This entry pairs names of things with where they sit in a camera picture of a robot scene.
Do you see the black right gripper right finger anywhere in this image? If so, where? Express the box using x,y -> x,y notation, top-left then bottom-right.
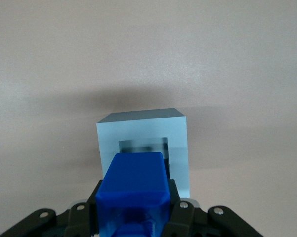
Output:
162,179 -> 297,237

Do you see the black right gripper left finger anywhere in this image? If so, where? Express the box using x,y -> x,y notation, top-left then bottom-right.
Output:
0,179 -> 101,237

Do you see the blue plastic block part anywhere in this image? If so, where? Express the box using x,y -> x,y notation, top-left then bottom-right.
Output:
95,152 -> 171,237

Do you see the gray square base with hole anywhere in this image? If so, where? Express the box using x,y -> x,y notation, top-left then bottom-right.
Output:
96,107 -> 190,198

